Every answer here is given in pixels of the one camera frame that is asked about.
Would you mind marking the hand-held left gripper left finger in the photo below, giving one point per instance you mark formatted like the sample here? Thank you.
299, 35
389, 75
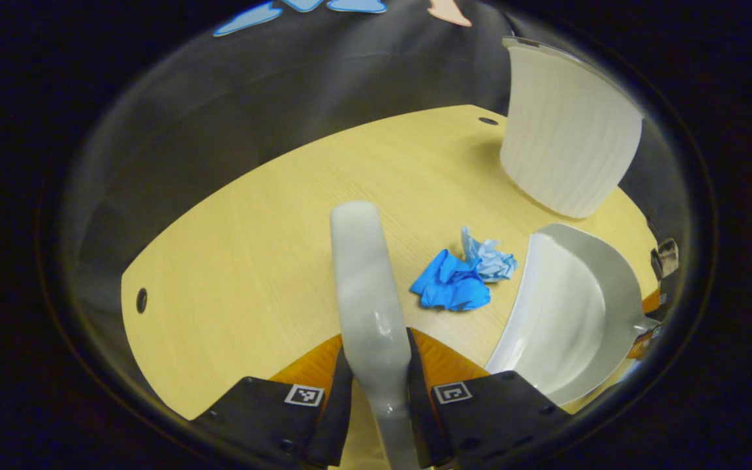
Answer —
335, 431

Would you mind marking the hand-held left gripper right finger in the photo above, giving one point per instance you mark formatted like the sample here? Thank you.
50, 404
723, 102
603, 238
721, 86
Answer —
423, 431

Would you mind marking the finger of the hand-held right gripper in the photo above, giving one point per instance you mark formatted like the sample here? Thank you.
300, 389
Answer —
655, 301
643, 344

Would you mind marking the white plastic dustpan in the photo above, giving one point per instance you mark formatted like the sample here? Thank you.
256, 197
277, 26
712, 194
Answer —
559, 313

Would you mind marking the small white broom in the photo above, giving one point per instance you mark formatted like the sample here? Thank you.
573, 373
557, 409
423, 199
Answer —
366, 294

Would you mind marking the dark blue trash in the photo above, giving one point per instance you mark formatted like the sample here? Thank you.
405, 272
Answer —
448, 284

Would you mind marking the light blue trash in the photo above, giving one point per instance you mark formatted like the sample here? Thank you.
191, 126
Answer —
490, 261

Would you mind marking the white ribbed garbage bin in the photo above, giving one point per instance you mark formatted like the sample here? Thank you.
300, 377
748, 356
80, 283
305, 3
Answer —
565, 143

